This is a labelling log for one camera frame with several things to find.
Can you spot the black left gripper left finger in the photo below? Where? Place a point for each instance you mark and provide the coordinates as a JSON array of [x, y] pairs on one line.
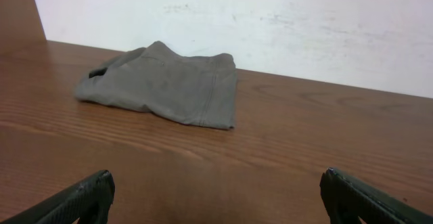
[[86, 202]]

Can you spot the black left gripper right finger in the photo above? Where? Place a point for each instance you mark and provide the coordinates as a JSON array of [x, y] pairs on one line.
[[349, 200]]

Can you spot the folded dark grey shorts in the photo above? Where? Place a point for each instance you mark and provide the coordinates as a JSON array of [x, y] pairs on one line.
[[197, 90]]

